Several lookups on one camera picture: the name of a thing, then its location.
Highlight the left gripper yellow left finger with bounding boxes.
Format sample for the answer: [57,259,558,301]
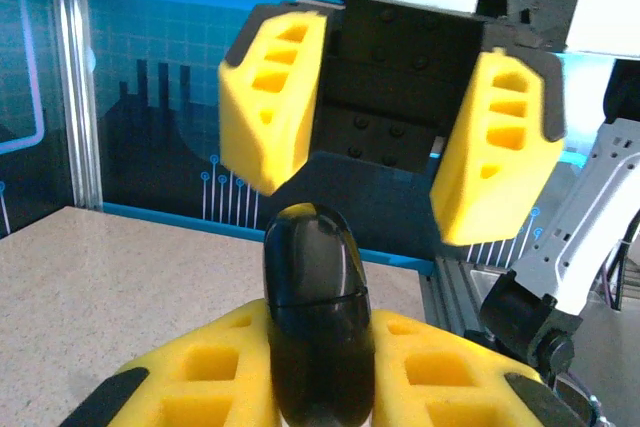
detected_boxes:
[59,299,281,427]

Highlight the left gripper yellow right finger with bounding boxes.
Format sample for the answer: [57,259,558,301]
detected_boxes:
[369,309,589,427]

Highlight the black earbud charging case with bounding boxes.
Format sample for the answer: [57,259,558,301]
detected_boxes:
[263,202,376,427]

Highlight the aluminium frame post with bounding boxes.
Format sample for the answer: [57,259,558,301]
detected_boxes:
[49,0,105,212]

